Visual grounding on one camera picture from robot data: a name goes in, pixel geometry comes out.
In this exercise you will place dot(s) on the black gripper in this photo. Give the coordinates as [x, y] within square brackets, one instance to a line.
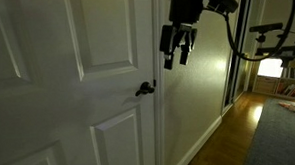
[185, 9]

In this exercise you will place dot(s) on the white panelled door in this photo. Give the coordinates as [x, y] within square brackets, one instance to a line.
[55, 106]

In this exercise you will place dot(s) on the black door latch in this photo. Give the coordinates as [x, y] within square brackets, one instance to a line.
[154, 83]

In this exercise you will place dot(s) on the bright white screen panel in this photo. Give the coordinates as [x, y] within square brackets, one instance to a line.
[269, 67]

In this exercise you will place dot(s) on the wooden bookshelf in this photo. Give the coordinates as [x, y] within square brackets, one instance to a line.
[266, 85]

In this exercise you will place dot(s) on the white baseboard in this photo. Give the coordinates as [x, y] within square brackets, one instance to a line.
[200, 142]

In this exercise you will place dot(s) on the row of red books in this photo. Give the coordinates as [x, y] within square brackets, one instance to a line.
[289, 89]

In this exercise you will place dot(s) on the orange patterned cloth item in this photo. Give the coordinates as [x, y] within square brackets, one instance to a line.
[294, 106]

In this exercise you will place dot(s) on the grey rug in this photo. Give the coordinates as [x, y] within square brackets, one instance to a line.
[283, 136]

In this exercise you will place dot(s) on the dark sliding closet door frame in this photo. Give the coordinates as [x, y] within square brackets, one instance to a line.
[237, 68]

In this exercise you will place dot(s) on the white door frame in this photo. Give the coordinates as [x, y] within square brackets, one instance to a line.
[162, 108]

